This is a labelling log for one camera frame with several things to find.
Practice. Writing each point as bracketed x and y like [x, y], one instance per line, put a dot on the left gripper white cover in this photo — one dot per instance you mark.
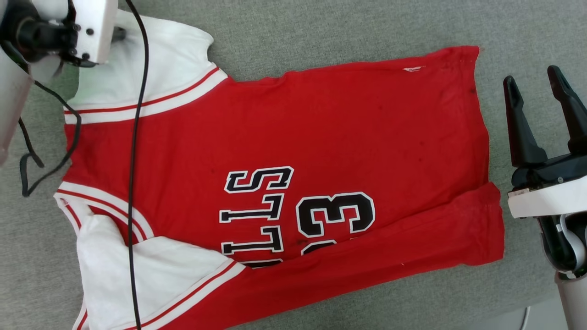
[94, 27]

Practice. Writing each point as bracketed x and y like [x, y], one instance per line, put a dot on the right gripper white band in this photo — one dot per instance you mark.
[550, 197]

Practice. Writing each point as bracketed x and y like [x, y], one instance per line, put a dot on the red white basketball jersey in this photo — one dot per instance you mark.
[321, 128]

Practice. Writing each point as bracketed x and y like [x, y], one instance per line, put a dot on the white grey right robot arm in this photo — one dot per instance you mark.
[575, 307]

